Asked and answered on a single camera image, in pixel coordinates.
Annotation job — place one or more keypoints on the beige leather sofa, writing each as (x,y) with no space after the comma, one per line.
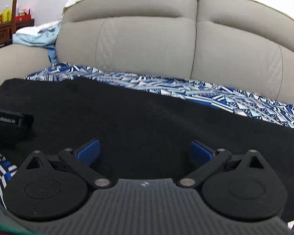
(236,43)

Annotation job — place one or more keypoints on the red box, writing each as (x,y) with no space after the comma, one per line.
(24,14)

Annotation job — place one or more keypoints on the light blue cloth on armrest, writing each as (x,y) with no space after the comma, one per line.
(44,36)

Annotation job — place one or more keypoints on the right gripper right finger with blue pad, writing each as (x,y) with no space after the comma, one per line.
(241,187)

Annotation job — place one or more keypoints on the blue white geometric sofa cover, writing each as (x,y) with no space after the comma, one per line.
(232,100)

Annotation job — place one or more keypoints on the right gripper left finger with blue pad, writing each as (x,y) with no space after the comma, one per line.
(50,187)

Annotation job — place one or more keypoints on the yellow bottle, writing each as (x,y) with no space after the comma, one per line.
(6,15)

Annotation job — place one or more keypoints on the black pants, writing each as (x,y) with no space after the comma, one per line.
(142,135)

